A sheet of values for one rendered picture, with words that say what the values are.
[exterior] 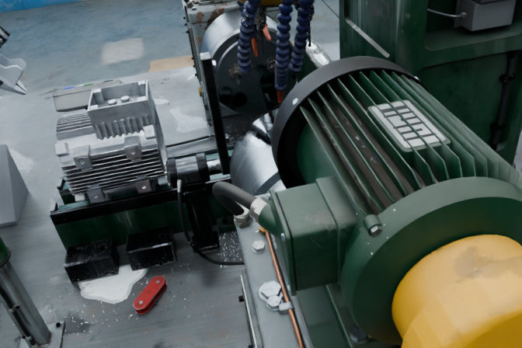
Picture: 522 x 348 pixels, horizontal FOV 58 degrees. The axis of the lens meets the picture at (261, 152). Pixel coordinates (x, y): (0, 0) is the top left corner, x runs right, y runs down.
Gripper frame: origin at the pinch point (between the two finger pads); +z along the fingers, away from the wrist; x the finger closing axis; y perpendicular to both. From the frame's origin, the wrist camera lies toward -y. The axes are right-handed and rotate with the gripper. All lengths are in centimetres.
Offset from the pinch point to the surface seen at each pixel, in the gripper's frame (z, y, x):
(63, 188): 22.1, -10.9, -3.0
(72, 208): 23.1, -6.9, -12.9
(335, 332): 22, 41, -73
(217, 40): 24.6, 36.8, 17.7
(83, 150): 13.9, 6.6, -14.0
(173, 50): 113, -45, 318
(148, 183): 27.8, 11.0, -15.8
